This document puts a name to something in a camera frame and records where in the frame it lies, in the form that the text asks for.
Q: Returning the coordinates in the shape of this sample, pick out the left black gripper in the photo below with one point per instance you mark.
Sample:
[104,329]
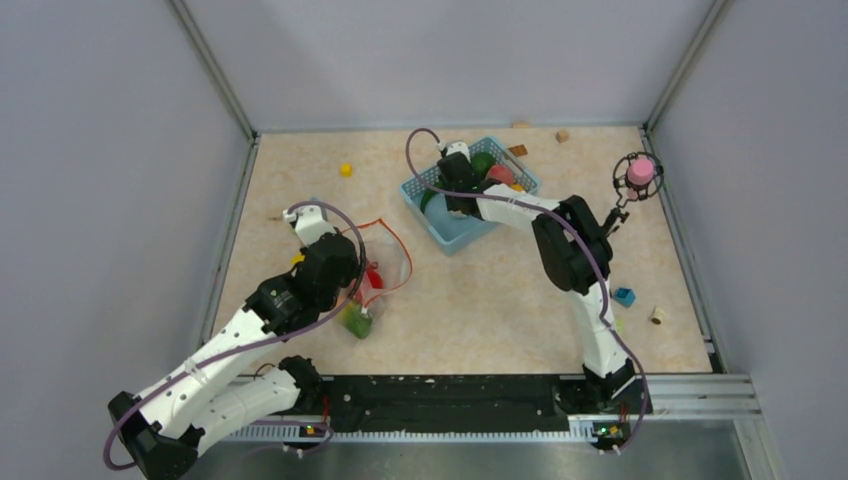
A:
[354,268]

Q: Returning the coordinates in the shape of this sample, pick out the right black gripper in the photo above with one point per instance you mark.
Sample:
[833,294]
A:
[450,204]

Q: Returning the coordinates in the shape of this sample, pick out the green chili pepper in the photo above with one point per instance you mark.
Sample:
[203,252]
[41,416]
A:
[427,197]

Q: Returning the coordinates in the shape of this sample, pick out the red tomato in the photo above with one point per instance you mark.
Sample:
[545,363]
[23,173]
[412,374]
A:
[373,279]

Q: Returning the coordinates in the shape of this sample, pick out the clear zip top bag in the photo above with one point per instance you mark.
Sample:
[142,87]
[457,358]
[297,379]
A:
[383,245]

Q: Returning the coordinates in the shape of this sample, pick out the orange green mango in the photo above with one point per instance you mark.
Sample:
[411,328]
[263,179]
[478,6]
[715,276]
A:
[356,319]

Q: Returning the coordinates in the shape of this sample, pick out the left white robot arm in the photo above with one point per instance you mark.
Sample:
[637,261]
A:
[164,429]

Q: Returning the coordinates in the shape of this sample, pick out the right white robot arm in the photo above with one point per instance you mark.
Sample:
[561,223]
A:
[575,254]

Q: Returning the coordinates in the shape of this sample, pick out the pink peach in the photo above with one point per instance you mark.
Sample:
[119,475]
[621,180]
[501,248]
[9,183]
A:
[502,174]

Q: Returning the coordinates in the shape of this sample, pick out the brown cube block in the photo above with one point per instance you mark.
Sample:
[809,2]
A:
[519,150]

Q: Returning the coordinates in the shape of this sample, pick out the pink microphone on tripod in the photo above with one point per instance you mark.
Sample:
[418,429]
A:
[637,177]

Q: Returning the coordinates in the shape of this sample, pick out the blue lego brick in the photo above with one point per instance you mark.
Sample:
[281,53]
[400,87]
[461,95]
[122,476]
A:
[624,296]

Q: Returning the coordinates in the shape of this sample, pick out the wooden cylinder block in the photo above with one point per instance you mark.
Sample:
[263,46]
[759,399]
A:
[657,316]

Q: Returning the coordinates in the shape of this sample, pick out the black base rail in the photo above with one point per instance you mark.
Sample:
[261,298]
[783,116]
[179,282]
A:
[445,404]

